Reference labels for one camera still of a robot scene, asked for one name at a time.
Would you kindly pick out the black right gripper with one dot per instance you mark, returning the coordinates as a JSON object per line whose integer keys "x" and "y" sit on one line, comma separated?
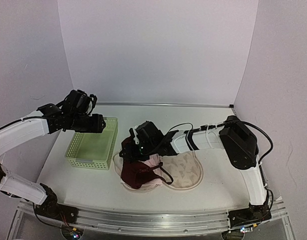
{"x": 130, "y": 153}

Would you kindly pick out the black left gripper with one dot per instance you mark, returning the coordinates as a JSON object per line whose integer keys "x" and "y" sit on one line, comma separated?
{"x": 97, "y": 126}

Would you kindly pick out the light pink bra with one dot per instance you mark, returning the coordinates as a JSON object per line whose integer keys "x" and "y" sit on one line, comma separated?
{"x": 136, "y": 173}

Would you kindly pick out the dark red bra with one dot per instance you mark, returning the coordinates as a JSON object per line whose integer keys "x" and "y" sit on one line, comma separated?
{"x": 128, "y": 146}

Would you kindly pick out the green plastic basket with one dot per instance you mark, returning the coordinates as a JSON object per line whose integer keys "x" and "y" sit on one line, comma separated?
{"x": 93, "y": 150}

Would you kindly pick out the floral mesh laundry bag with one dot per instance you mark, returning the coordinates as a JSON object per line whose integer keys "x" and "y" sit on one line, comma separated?
{"x": 185, "y": 168}

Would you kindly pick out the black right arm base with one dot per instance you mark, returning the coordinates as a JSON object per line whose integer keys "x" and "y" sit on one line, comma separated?
{"x": 253, "y": 214}

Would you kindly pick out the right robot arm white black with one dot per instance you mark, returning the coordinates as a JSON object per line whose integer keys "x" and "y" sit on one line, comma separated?
{"x": 245, "y": 145}

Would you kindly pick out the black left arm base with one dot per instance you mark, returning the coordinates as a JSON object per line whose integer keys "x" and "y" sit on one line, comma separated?
{"x": 51, "y": 209}

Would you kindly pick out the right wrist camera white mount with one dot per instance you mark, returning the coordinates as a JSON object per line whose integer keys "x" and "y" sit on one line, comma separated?
{"x": 136, "y": 135}

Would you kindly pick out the aluminium front rail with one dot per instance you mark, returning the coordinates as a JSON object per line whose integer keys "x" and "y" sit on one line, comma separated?
{"x": 160, "y": 213}

